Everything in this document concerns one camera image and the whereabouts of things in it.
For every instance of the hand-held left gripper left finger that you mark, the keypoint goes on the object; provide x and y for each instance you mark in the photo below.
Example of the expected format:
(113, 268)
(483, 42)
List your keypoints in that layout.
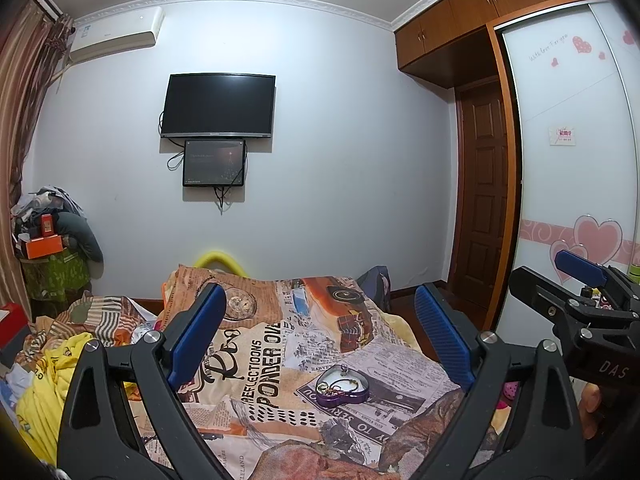
(197, 335)

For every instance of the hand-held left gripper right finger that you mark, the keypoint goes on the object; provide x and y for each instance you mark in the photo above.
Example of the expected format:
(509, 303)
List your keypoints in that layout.
(445, 335)

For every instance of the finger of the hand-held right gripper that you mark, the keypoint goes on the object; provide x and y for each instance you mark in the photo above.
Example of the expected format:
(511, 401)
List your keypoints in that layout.
(537, 290)
(580, 266)

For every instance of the purple heart-shaped jewelry box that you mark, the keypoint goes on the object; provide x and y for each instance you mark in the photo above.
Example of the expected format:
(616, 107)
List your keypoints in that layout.
(345, 397)

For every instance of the person's right hand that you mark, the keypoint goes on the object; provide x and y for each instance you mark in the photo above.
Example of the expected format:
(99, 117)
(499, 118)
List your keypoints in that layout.
(594, 410)

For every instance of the yellow foam tube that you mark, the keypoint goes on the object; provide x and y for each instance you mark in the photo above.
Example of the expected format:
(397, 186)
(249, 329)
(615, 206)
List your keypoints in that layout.
(220, 258)

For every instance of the dark blue cushion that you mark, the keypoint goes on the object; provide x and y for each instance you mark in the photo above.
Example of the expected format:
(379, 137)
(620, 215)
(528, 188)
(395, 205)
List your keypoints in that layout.
(375, 285)

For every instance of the printed blanket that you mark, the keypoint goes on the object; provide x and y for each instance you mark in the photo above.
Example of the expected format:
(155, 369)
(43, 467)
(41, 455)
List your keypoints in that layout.
(280, 360)

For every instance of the brown wooden door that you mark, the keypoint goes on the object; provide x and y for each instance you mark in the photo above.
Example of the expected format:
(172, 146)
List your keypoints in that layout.
(482, 200)

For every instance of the white paper notice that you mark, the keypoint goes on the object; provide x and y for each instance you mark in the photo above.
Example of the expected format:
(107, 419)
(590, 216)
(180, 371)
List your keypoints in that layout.
(565, 135)

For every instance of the green patterned bag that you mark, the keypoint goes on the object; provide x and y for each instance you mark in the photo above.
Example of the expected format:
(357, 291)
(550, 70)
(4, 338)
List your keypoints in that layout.
(55, 275)

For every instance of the yellow cloth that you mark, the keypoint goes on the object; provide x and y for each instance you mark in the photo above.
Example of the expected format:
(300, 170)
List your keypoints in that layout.
(45, 390)

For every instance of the orange box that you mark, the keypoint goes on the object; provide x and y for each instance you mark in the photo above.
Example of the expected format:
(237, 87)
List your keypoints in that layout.
(45, 247)

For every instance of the white wardrobe door with hearts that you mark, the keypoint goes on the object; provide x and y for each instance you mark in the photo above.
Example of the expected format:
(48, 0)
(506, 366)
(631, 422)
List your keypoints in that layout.
(570, 85)

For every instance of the small red box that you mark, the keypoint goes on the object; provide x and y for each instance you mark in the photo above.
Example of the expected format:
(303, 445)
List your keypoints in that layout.
(47, 225)

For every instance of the pile of clothes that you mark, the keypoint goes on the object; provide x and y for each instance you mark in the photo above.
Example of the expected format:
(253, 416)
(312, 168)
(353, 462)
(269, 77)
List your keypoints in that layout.
(45, 202)

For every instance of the wooden overhead cabinet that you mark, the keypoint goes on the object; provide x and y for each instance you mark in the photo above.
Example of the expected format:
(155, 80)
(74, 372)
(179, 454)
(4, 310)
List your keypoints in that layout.
(450, 15)

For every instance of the brown striped curtain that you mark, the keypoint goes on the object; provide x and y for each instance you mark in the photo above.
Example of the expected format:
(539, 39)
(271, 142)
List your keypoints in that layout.
(22, 110)

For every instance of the white air conditioner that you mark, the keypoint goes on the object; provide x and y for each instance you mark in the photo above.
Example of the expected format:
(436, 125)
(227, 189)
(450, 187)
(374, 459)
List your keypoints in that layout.
(115, 35)

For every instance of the small black wall monitor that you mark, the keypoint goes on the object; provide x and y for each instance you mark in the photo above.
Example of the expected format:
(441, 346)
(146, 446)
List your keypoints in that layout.
(214, 162)

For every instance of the black wall television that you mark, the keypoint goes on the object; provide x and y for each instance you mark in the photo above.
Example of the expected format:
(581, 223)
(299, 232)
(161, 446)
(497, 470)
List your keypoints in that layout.
(220, 105)

